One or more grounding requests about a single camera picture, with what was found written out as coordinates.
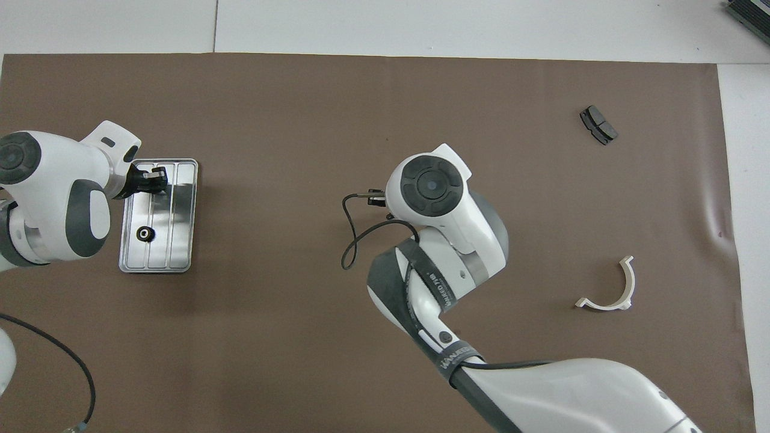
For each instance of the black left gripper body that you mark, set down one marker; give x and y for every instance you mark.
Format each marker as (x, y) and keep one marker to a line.
(135, 180)

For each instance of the silver metal tray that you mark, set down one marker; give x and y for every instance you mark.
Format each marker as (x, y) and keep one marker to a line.
(180, 240)

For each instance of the white curved plastic bracket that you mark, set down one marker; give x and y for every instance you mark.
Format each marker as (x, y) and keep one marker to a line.
(630, 285)

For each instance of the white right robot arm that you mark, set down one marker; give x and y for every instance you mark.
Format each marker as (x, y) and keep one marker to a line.
(433, 186)

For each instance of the dark grey brake pad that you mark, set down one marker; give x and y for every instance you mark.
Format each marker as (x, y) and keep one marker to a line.
(598, 125)

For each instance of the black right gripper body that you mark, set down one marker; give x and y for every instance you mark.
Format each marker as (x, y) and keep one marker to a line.
(378, 198)

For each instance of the brown paper mat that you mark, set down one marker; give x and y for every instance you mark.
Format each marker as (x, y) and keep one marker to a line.
(301, 120)

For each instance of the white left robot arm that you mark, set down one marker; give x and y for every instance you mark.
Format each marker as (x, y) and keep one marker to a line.
(54, 180)

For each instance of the dark grey ribbed device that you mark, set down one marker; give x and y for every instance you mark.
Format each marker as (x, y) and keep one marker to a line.
(755, 15)

